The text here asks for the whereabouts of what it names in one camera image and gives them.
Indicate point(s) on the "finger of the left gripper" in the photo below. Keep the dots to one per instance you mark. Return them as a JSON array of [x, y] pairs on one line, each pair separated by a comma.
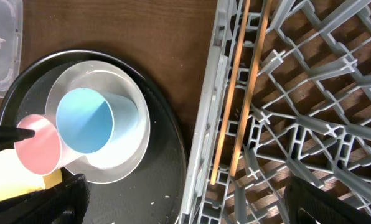
[[11, 134]]

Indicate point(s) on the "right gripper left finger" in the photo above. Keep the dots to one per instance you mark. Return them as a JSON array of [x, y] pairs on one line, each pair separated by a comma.
[[66, 202]]

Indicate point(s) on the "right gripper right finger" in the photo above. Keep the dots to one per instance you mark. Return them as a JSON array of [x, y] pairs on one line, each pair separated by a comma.
[[306, 203]]

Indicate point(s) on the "yellow bowl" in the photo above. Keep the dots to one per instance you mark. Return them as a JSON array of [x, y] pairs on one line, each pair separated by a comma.
[[16, 180]]

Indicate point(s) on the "pink plastic cup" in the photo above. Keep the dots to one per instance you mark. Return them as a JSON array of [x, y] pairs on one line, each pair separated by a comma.
[[45, 152]]

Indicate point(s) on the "blue plastic cup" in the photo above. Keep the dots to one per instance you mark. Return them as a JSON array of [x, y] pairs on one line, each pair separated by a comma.
[[88, 120]]

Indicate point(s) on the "wooden chopstick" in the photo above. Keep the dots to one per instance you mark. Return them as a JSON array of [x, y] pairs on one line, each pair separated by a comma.
[[251, 86], [230, 93]]

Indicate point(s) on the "grey dishwasher rack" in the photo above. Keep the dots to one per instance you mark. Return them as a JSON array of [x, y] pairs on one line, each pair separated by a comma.
[[310, 113]]

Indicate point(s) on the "clear plastic waste bin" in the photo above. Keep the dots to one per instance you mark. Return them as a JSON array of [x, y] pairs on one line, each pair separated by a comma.
[[11, 24]]

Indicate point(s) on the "grey ceramic plate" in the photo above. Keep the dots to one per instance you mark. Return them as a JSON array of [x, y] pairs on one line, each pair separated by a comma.
[[121, 157]]

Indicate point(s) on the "round black serving tray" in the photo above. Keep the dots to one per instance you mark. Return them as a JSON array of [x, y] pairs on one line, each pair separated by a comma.
[[150, 194]]

